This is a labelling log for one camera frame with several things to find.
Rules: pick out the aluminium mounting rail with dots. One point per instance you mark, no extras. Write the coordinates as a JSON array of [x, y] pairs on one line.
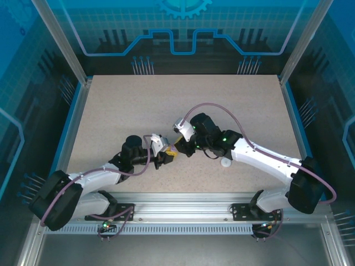
[[180, 205]]

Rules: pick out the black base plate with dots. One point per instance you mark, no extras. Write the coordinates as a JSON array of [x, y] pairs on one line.
[[241, 213], [124, 217]]

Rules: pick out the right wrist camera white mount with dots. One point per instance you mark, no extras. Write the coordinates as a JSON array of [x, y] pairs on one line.
[[186, 128]]

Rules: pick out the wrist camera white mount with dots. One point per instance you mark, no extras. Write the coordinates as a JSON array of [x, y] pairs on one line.
[[158, 142], [186, 128]]

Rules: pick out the aluminium side rail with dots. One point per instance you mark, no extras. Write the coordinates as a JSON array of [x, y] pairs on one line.
[[288, 102], [72, 119]]

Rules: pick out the grey metal sheet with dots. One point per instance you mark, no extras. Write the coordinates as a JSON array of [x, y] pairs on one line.
[[180, 249]]

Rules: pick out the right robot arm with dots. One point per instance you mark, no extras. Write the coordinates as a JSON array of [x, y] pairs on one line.
[[263, 158]]

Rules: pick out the white round earbud case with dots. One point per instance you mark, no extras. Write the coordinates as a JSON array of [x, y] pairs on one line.
[[226, 164]]

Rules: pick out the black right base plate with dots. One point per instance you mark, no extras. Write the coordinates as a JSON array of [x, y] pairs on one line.
[[241, 213]]

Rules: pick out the aluminium frame post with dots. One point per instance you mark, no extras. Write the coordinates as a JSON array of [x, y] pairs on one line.
[[63, 47], [302, 47]]

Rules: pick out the small lit connector board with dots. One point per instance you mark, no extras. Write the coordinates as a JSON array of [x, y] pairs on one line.
[[266, 225], [107, 223]]

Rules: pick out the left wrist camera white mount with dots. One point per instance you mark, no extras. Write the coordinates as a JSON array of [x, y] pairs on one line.
[[158, 142]]

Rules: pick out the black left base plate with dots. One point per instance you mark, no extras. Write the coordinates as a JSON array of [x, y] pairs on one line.
[[124, 217]]

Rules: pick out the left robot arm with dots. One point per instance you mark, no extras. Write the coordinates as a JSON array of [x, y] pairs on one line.
[[91, 180]]

